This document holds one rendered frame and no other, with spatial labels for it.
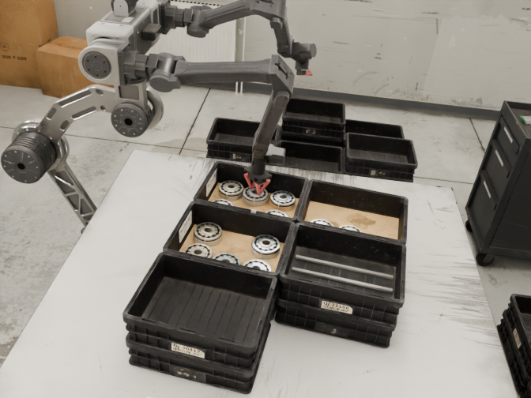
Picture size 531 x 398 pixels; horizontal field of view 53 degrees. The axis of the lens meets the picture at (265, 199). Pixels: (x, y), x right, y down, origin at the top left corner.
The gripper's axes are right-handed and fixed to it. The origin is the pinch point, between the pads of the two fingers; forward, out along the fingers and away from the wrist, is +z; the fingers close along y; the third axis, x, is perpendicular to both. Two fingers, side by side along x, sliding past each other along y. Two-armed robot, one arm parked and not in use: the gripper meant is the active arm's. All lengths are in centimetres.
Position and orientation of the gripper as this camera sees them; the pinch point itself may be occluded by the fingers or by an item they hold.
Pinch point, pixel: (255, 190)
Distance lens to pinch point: 219.9
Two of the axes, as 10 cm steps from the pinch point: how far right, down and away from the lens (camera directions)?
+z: -1.0, 8.1, 5.7
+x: -7.7, 3.0, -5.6
